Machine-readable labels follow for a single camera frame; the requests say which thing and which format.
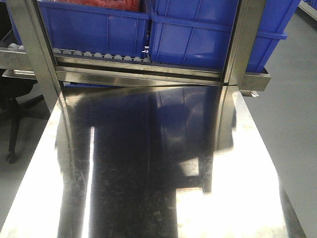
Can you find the right blue plastic bin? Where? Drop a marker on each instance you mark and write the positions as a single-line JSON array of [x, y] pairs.
[[197, 32]]

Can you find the blue plastic bin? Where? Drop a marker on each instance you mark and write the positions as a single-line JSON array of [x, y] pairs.
[[197, 32], [96, 29]]

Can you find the left blue plastic bin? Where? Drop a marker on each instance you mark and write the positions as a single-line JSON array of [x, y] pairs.
[[96, 29]]

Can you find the red bagged parts in bin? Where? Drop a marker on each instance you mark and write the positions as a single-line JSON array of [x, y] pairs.
[[129, 5]]

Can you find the stainless steel roller rack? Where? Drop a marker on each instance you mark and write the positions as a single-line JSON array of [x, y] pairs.
[[52, 70]]

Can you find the black office chair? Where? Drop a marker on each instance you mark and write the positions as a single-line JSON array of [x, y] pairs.
[[10, 89]]

